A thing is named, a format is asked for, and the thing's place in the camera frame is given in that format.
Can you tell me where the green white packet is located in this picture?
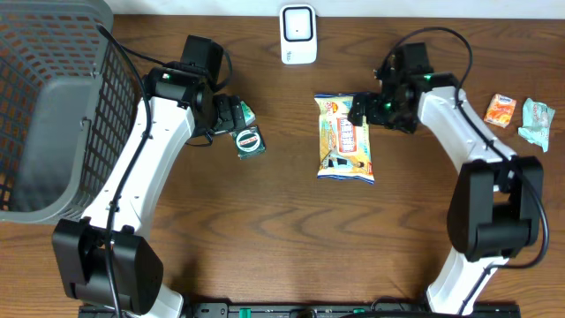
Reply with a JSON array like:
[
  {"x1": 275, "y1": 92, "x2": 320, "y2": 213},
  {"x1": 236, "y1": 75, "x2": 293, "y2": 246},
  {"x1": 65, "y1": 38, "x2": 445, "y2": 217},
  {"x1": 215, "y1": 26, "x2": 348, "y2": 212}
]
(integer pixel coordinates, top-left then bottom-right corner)
[{"x1": 240, "y1": 101, "x2": 256, "y2": 126}]

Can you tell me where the dark green round-label packet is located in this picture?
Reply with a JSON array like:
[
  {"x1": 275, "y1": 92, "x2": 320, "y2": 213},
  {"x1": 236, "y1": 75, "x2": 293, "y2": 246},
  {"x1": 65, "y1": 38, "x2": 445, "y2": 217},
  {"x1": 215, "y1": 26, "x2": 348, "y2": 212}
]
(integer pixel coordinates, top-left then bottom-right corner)
[{"x1": 230, "y1": 125, "x2": 266, "y2": 160}]

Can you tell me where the large yellow snack bag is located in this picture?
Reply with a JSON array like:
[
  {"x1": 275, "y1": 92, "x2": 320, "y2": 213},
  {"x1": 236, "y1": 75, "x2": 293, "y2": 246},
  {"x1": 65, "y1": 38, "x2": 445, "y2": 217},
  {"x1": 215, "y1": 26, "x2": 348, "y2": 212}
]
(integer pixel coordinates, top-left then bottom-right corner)
[{"x1": 314, "y1": 94, "x2": 374, "y2": 185}]

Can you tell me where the orange small packet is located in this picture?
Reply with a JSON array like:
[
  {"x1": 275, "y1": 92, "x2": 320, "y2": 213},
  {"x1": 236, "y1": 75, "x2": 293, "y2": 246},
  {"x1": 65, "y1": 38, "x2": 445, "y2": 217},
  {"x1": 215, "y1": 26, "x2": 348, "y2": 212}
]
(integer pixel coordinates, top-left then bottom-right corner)
[{"x1": 484, "y1": 94, "x2": 516, "y2": 128}]

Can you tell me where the light blue small packet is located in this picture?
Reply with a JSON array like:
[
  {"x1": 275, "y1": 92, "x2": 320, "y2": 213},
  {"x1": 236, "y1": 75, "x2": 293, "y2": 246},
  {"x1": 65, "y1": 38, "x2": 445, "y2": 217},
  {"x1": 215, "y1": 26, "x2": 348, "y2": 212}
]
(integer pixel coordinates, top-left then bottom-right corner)
[{"x1": 518, "y1": 98, "x2": 555, "y2": 153}]

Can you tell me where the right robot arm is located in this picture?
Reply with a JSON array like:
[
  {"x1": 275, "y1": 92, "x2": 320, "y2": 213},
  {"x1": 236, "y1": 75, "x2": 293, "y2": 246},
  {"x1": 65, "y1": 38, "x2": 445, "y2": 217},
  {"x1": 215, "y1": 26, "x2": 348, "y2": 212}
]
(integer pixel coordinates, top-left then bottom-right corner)
[{"x1": 347, "y1": 42, "x2": 549, "y2": 316}]

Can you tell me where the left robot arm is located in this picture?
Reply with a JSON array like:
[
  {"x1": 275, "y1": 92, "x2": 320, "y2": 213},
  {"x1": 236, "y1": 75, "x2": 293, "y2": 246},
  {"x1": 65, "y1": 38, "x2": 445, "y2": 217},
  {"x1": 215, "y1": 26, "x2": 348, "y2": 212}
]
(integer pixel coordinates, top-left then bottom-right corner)
[{"x1": 52, "y1": 35, "x2": 247, "y2": 317}]

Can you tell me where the white barcode scanner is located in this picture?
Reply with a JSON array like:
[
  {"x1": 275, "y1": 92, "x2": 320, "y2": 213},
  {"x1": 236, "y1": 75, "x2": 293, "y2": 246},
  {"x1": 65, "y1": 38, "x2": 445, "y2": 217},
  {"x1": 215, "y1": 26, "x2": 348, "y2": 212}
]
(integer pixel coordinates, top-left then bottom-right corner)
[{"x1": 279, "y1": 4, "x2": 318, "y2": 64}]

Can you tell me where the grey plastic mesh basket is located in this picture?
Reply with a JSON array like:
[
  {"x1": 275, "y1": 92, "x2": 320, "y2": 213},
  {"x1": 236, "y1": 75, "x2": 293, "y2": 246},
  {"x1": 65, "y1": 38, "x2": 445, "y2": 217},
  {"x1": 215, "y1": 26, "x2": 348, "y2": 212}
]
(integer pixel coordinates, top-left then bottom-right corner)
[{"x1": 1, "y1": 0, "x2": 139, "y2": 224}]

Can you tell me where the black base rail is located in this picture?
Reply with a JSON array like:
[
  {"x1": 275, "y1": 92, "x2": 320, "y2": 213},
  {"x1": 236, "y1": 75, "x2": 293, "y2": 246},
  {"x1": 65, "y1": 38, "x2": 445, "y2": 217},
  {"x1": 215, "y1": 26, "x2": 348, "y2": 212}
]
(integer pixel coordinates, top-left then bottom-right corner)
[{"x1": 77, "y1": 300, "x2": 522, "y2": 318}]

